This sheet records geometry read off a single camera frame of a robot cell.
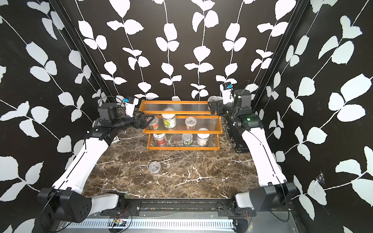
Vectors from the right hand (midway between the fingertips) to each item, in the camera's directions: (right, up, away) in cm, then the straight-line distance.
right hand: (215, 97), depth 72 cm
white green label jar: (-25, -12, +12) cm, 30 cm away
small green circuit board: (-49, -62, -2) cm, 79 cm away
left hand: (-34, -8, +1) cm, 35 cm away
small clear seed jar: (-13, -12, +14) cm, 23 cm away
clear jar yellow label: (+1, +1, +8) cm, 8 cm away
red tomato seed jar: (-32, -23, +19) cm, 44 cm away
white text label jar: (-5, -24, +19) cm, 31 cm away
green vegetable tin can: (-15, -24, +21) cm, 35 cm away
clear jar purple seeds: (-33, -39, +11) cm, 53 cm away
